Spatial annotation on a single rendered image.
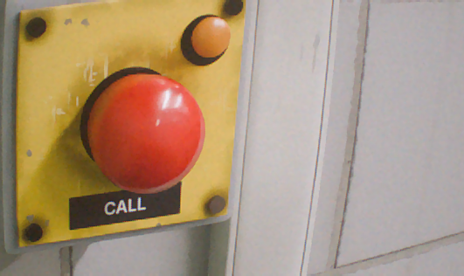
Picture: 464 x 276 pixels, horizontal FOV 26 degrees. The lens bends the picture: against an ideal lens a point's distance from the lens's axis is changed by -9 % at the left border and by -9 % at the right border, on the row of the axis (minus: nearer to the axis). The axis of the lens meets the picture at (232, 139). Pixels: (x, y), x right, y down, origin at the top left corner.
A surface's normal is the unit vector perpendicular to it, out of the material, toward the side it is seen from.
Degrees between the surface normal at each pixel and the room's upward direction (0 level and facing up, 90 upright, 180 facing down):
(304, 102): 90
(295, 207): 90
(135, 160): 93
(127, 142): 82
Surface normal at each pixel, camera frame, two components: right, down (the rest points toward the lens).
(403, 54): 0.51, 0.36
